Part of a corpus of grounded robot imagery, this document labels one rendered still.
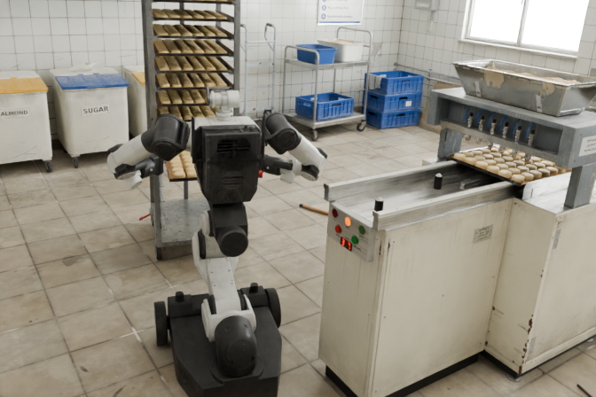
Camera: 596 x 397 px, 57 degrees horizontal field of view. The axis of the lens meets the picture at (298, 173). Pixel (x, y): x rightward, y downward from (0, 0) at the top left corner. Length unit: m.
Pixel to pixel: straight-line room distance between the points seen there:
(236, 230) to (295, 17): 4.55
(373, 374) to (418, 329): 0.25
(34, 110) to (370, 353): 3.50
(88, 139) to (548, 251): 3.79
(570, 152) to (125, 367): 2.02
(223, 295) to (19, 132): 2.89
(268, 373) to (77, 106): 3.21
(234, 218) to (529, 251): 1.19
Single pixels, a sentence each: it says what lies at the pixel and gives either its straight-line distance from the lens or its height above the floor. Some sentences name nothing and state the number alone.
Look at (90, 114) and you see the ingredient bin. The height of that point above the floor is 0.47.
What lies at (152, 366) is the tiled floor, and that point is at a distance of 2.64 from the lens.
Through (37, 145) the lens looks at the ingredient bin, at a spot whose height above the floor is 0.25.
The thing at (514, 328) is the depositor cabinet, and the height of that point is 0.28.
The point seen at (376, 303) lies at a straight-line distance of 2.06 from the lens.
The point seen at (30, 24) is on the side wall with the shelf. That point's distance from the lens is 5.42.
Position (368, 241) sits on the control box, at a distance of 1.95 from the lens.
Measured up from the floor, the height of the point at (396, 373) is 0.18.
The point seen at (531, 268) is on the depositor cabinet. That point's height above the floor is 0.58.
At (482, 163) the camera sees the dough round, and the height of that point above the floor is 0.92.
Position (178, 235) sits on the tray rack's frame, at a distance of 3.39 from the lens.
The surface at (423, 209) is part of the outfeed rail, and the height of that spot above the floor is 0.88.
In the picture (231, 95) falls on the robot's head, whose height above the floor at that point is 1.21.
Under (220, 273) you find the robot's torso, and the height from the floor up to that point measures 0.38.
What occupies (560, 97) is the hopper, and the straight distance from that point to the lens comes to 2.30.
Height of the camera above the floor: 1.65
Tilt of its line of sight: 20 degrees down
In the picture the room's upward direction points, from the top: 3 degrees clockwise
